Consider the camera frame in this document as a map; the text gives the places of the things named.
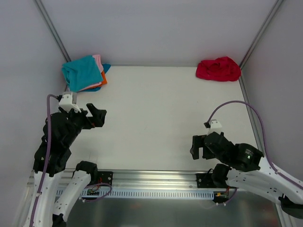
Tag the folded pink t shirt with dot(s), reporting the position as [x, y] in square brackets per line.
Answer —
[97, 58]

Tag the white slotted cable duct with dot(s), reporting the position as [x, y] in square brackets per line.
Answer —
[142, 194]

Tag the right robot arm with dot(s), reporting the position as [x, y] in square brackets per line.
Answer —
[245, 167]

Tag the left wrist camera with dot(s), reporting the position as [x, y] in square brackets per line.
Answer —
[68, 102]

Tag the crumpled red t shirt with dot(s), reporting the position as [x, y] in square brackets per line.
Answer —
[223, 69]

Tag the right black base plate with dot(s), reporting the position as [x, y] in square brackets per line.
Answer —
[207, 180]

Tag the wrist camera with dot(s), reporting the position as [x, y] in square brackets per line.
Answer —
[68, 102]
[213, 126]

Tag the aluminium mounting rail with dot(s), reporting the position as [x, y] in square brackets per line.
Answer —
[154, 180]

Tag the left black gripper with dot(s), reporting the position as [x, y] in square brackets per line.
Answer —
[86, 117]

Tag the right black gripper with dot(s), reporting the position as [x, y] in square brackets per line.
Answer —
[201, 144]

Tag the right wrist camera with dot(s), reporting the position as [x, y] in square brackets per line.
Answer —
[213, 126]

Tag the folded teal t shirt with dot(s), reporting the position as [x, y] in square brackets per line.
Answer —
[106, 67]

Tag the aluminium frame post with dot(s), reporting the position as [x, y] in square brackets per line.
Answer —
[269, 18]
[53, 31]

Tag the left aluminium frame post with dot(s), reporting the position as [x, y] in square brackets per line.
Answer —
[53, 31]

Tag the folded orange t shirt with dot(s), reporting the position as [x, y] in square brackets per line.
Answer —
[97, 86]

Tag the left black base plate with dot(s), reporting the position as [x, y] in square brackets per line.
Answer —
[105, 177]

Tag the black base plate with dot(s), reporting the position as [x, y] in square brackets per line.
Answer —
[207, 180]
[105, 177]

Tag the teal t shirt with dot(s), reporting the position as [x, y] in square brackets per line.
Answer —
[106, 67]
[81, 73]

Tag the right aluminium frame post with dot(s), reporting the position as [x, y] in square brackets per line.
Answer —
[269, 18]

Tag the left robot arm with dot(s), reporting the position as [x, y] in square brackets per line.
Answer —
[48, 169]

